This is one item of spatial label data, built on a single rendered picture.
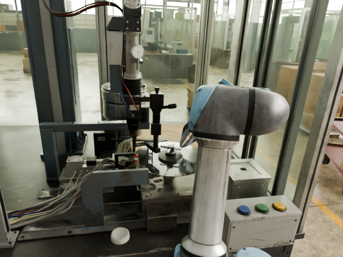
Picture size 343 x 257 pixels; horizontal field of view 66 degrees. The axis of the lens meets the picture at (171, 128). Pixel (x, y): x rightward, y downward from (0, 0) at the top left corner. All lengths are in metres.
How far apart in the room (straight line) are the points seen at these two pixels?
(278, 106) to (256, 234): 0.55
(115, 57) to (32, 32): 0.62
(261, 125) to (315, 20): 0.51
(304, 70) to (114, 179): 0.78
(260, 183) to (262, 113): 0.66
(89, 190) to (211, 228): 0.52
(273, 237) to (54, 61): 1.30
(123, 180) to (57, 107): 0.73
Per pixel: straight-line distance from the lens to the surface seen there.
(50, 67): 1.55
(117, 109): 1.75
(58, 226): 1.17
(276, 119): 0.65
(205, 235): 0.69
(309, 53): 1.04
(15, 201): 1.39
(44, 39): 1.53
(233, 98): 0.62
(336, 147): 3.81
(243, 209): 1.00
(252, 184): 1.23
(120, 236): 1.07
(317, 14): 1.04
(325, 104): 1.00
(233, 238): 1.03
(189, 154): 1.23
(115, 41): 1.07
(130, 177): 1.01
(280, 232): 1.11
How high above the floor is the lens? 1.50
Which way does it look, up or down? 21 degrees down
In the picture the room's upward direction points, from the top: 3 degrees clockwise
